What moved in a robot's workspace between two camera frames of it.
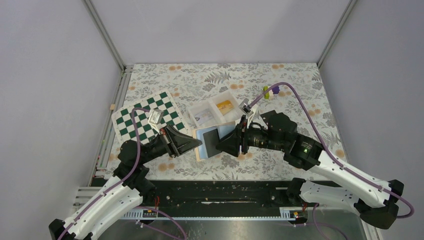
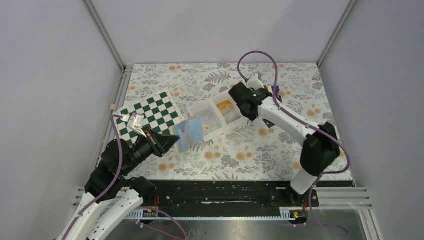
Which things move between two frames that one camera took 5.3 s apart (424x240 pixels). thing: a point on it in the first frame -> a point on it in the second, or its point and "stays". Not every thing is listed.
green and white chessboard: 122,120 stays
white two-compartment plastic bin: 223,109 stays
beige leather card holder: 198,134 -> 190,131
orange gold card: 225,106 stays
